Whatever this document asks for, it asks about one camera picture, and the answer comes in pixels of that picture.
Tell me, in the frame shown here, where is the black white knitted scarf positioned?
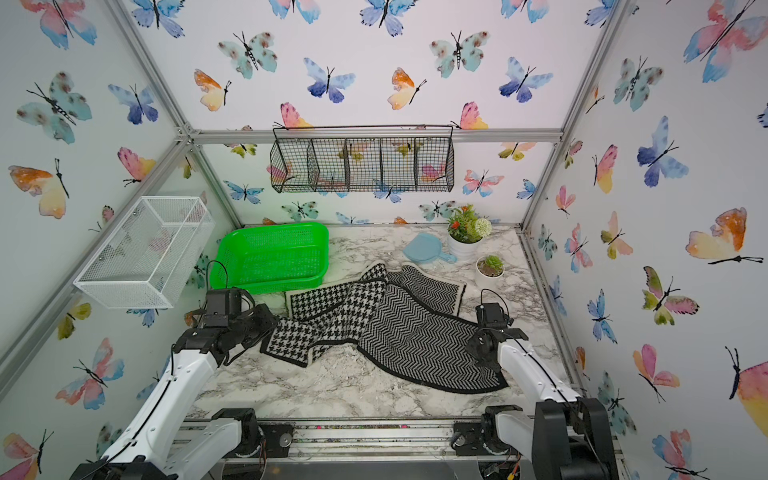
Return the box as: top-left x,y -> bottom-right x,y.
261,262 -> 508,395

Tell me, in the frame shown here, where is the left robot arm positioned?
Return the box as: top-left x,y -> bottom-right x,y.
71,304 -> 277,479

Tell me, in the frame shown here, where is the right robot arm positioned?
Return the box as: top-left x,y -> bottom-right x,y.
450,327 -> 620,479

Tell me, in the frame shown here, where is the green plastic basket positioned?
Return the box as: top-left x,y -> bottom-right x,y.
208,223 -> 329,296

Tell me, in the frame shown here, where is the succulent in white pot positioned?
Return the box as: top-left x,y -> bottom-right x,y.
475,255 -> 505,289

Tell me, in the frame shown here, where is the light blue plastic scoop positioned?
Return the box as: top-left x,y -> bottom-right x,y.
403,233 -> 457,264

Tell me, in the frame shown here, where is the flower plant in white pot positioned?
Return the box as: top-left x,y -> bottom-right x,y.
448,204 -> 493,261

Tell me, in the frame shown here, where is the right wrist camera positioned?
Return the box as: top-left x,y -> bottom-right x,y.
475,303 -> 513,330

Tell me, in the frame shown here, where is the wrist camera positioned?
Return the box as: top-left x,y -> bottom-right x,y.
475,303 -> 513,330
203,288 -> 242,322

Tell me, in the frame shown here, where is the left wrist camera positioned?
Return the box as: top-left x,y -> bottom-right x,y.
203,288 -> 242,322

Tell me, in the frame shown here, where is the white wire mesh basket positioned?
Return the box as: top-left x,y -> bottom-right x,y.
73,196 -> 215,309

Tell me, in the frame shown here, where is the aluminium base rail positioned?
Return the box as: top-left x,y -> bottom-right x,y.
173,417 -> 625,464

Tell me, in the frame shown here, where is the black wire wall basket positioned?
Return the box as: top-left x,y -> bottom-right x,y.
268,124 -> 455,194

